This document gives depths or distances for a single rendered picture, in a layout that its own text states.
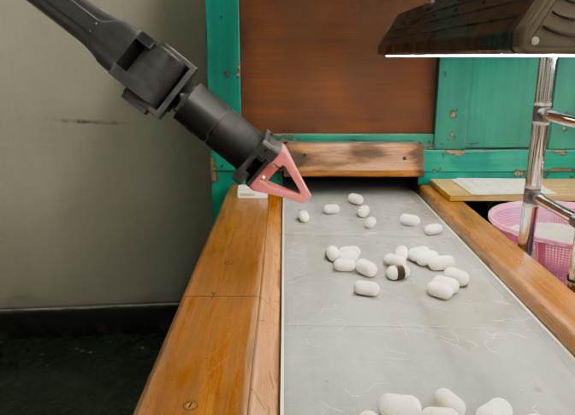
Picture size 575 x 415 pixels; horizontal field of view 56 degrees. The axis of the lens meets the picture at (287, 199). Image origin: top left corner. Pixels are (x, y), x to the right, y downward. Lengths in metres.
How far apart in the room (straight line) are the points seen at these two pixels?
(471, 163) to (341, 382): 0.81
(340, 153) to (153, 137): 0.98
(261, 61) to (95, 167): 1.02
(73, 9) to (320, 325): 0.49
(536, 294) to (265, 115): 0.70
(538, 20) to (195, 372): 0.40
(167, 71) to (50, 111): 1.39
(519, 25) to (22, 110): 1.84
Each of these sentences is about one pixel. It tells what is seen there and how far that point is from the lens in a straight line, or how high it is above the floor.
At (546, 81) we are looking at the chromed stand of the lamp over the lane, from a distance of 0.85.
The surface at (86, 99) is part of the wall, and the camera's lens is 2.03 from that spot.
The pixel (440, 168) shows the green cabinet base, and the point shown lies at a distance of 1.25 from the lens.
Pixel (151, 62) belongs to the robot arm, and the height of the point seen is 1.03.
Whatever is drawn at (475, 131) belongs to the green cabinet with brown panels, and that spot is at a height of 0.88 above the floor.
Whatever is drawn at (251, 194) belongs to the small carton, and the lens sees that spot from 1.08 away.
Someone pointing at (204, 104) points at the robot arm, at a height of 0.98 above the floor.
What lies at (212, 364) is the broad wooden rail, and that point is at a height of 0.76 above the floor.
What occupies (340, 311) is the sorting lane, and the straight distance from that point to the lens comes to 0.67.
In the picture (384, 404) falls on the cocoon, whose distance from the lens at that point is 0.49.
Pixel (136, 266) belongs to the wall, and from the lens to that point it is 2.14.
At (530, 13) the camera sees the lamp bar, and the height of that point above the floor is 1.07.
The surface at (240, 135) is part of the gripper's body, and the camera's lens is 0.69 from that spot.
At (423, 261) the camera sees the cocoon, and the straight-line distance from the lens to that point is 0.82.
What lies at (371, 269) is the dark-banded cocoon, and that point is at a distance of 0.76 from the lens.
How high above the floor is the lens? 1.04
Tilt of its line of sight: 15 degrees down
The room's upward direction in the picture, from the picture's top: straight up
